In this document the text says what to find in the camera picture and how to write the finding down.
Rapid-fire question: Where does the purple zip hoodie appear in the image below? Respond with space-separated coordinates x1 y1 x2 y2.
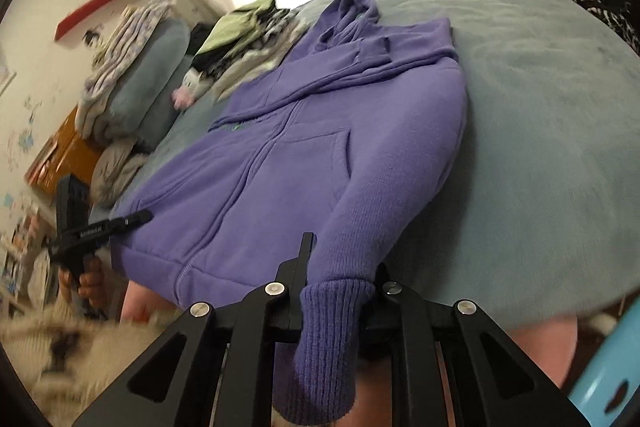
111 0 466 426

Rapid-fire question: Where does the person's left hand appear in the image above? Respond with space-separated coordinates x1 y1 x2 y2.
58 257 107 310

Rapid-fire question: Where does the blue plastic stool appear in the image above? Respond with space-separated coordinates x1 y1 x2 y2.
568 300 639 426

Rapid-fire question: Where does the grey-blue pillow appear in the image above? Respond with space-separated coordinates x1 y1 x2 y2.
92 18 191 152

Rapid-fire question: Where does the grey-blue bed blanket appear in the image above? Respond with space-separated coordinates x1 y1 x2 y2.
114 0 639 327

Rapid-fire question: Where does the white pink cat plush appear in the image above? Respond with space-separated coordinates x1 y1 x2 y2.
171 68 214 110

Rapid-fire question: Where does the floral folded quilt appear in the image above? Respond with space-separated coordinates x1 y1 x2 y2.
75 0 177 140

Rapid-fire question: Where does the white folded garment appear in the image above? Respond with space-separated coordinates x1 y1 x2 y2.
207 18 309 102

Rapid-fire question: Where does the green black folded jacket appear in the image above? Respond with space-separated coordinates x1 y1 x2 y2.
194 0 277 56

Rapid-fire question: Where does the black white patterned garment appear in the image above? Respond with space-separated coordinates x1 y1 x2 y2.
191 9 302 79

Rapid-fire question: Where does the red wall shelf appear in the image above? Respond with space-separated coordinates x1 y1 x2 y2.
53 0 114 42

